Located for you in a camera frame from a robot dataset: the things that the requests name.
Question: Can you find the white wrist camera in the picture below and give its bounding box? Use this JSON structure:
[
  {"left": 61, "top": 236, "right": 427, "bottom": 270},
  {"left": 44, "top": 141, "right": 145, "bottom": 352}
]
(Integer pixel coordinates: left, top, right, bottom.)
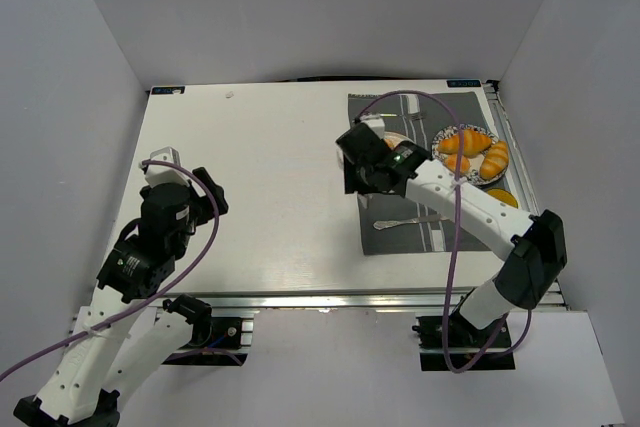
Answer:
[
  {"left": 354, "top": 114, "right": 386, "bottom": 138},
  {"left": 139, "top": 146, "right": 189, "bottom": 188}
]

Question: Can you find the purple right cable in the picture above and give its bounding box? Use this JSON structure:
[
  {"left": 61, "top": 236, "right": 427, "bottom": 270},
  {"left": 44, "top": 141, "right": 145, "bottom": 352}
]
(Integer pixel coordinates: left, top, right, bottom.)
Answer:
[{"left": 358, "top": 90, "right": 532, "bottom": 374}]

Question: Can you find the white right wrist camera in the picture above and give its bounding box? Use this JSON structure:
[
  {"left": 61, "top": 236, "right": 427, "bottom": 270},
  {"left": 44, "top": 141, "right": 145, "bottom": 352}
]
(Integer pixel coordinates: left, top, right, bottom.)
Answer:
[{"left": 354, "top": 114, "right": 386, "bottom": 138}]

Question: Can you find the pink and cream plate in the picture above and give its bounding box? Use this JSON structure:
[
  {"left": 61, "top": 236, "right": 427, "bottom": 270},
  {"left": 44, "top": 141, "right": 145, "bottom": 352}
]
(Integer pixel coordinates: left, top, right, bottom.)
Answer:
[{"left": 383, "top": 131, "right": 414, "bottom": 148}]

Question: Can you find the blue right corner label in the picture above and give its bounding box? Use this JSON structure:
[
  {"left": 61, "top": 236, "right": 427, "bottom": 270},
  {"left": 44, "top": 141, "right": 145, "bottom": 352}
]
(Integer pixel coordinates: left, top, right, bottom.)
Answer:
[{"left": 446, "top": 79, "right": 482, "bottom": 89}]

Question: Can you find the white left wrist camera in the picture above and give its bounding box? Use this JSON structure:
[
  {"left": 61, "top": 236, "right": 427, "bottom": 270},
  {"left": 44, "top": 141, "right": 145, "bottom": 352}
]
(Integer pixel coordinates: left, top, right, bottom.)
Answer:
[{"left": 139, "top": 146, "right": 189, "bottom": 188}]

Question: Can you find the purple cable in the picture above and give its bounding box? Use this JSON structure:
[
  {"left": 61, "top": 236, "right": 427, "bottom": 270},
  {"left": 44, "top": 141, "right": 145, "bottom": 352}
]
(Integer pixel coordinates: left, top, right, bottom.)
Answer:
[
  {"left": 0, "top": 160, "right": 221, "bottom": 381},
  {"left": 358, "top": 90, "right": 532, "bottom": 374}
]

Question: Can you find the blue corner label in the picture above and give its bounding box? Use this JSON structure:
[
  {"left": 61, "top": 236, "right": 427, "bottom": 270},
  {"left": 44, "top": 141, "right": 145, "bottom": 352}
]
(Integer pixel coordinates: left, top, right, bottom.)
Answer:
[
  {"left": 150, "top": 86, "right": 185, "bottom": 95},
  {"left": 446, "top": 79, "right": 482, "bottom": 89}
]

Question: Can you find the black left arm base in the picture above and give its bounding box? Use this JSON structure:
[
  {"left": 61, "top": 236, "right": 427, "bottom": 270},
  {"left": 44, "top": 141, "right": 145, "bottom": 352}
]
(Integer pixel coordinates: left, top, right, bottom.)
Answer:
[{"left": 161, "top": 294, "right": 253, "bottom": 367}]

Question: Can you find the blue left corner label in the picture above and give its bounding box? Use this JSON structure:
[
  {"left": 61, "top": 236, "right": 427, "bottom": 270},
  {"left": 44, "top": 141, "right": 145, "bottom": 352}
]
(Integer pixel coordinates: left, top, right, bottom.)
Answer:
[{"left": 150, "top": 86, "right": 185, "bottom": 95}]

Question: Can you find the silver butter knife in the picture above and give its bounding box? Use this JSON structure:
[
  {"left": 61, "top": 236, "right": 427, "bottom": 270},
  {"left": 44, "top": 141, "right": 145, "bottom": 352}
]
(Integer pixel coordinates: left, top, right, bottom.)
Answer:
[{"left": 373, "top": 214, "right": 447, "bottom": 231}]

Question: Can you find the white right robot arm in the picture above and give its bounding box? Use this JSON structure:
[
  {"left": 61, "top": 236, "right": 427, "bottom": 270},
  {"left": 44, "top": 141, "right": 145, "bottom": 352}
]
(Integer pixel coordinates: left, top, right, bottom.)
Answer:
[{"left": 336, "top": 123, "right": 567, "bottom": 335}]

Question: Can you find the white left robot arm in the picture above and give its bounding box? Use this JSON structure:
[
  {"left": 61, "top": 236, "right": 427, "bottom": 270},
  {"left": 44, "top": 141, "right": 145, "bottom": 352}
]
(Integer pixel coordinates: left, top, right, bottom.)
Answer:
[{"left": 14, "top": 160, "right": 228, "bottom": 426}]

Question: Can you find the golden bread roll top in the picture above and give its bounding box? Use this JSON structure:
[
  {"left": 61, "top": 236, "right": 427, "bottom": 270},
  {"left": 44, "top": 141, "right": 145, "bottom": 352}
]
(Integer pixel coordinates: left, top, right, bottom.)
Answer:
[{"left": 438, "top": 129, "right": 492, "bottom": 157}]

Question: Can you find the grey striped placemat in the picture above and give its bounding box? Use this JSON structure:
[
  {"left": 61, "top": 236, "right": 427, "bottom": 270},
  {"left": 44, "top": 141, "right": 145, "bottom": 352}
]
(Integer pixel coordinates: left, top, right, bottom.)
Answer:
[{"left": 339, "top": 91, "right": 531, "bottom": 260}]

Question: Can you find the patterned bread plate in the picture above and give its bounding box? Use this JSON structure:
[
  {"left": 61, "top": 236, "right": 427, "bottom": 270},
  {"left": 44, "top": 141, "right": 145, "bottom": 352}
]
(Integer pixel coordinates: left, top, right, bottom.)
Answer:
[{"left": 431, "top": 124, "right": 511, "bottom": 186}]

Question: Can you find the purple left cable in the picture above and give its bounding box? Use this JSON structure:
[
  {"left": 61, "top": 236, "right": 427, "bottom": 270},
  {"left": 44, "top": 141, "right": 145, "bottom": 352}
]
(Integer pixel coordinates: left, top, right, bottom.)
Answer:
[{"left": 0, "top": 160, "right": 221, "bottom": 381}]

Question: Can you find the silver fork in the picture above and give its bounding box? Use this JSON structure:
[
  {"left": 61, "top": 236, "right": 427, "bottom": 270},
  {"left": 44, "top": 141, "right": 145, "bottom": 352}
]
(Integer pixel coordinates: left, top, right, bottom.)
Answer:
[{"left": 380, "top": 112, "right": 426, "bottom": 121}]

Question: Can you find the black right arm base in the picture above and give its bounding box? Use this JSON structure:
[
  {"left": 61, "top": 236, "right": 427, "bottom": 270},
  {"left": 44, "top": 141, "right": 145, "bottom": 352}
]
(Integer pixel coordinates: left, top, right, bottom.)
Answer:
[{"left": 412, "top": 316, "right": 516, "bottom": 372}]

